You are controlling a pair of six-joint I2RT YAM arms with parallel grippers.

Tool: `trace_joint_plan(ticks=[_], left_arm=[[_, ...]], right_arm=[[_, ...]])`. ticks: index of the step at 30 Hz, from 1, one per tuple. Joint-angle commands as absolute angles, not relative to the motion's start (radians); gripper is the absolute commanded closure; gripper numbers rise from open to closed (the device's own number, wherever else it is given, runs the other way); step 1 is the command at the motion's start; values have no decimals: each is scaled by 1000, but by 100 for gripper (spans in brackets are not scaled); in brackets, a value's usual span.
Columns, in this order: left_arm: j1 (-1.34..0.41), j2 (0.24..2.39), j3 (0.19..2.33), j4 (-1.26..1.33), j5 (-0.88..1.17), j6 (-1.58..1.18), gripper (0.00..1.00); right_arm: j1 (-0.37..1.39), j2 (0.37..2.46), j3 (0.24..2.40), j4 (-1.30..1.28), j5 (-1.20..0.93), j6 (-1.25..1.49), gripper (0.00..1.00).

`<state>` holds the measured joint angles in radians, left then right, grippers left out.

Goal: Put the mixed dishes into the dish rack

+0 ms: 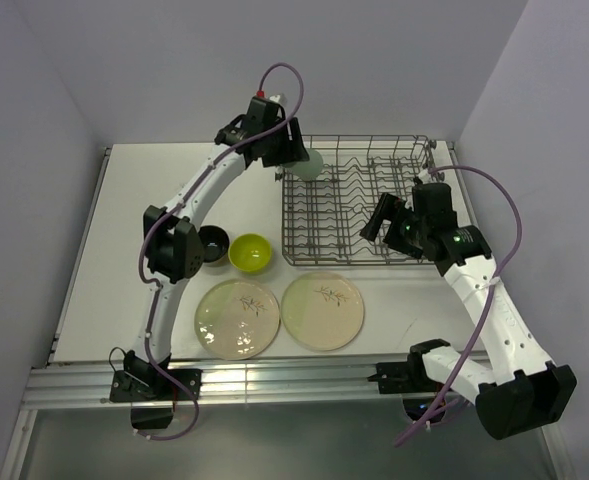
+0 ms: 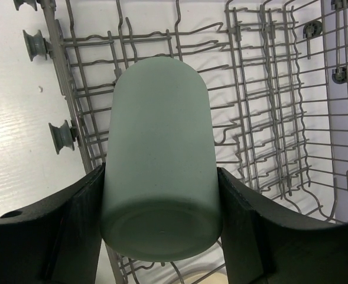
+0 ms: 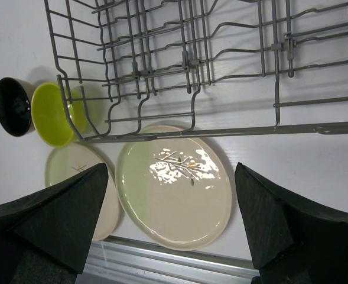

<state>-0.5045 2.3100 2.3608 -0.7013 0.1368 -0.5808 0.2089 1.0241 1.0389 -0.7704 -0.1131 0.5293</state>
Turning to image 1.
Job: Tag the cream plate with branch, right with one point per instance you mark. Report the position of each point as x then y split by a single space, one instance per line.
322 311

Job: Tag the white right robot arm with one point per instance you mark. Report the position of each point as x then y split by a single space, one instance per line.
522 388

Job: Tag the aluminium rail frame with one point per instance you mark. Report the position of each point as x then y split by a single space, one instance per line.
289 380

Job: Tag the lime green bowl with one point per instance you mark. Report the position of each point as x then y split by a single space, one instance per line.
250 253

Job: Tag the black bowl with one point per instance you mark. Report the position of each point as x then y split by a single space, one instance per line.
216 243

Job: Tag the grey wire dish rack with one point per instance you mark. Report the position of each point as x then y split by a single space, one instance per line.
322 218

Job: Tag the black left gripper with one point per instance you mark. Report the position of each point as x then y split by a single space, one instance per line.
294 150

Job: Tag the cream plate with branch, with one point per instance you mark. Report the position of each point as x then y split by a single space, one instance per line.
322 311
237 319

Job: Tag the pale green plastic cup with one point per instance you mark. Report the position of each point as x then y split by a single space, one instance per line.
309 170

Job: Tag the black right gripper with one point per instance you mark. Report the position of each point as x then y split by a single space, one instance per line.
386 208

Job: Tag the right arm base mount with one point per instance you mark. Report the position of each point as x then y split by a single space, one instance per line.
399 378

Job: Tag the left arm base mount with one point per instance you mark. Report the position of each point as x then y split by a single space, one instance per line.
154 393

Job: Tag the cream plate with branch, left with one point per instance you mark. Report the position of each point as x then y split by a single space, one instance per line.
237 319

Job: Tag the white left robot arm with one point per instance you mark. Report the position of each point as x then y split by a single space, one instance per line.
172 251

